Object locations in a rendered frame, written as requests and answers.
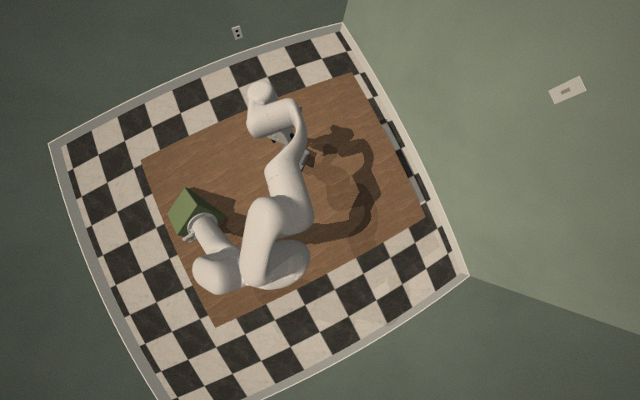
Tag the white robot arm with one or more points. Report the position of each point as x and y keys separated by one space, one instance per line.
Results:
x=288 y=211

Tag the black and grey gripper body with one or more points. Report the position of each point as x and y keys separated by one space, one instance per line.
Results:
x=282 y=137

